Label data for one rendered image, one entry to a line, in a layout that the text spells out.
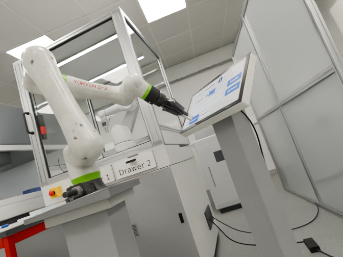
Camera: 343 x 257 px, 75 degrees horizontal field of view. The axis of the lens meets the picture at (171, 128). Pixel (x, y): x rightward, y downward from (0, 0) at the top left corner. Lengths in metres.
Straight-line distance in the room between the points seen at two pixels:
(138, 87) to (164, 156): 0.52
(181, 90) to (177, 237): 3.71
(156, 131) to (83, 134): 0.68
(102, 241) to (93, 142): 0.39
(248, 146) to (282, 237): 0.46
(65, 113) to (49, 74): 0.17
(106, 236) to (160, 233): 0.64
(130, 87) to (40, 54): 0.40
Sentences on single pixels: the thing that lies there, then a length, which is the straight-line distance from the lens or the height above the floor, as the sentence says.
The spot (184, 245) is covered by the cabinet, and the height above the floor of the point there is 0.31.
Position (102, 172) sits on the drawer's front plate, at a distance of 1.64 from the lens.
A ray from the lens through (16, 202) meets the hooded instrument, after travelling 2.29.
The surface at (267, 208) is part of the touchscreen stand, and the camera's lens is 1.25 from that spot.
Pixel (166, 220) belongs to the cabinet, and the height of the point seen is 0.48.
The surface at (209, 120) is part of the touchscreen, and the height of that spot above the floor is 0.95.
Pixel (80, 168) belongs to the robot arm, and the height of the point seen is 0.91.
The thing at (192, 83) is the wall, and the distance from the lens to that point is 4.89.
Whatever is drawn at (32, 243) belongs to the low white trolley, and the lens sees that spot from 1.42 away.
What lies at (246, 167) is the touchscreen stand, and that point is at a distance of 1.22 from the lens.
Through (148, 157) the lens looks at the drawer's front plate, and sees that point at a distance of 1.49.
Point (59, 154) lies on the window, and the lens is 1.90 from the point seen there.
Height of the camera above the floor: 0.80
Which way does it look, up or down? 9 degrees up
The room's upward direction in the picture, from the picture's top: 18 degrees counter-clockwise
